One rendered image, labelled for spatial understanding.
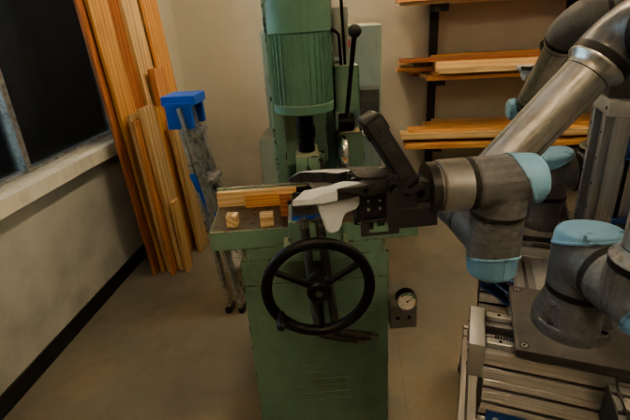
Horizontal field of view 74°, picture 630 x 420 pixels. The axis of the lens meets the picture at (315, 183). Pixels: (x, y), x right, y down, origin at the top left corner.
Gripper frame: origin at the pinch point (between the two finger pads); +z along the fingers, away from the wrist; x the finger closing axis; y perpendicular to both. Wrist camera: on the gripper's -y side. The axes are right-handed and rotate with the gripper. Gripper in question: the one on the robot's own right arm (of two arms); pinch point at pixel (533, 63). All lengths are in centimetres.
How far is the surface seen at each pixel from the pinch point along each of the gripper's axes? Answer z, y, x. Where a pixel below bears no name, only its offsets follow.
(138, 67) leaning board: 73, -28, -202
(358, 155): -41, 14, -72
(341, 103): -39, -4, -75
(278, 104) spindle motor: -64, -11, -91
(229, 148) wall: 176, 56, -198
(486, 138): 137, 71, 15
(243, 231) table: -77, 20, -106
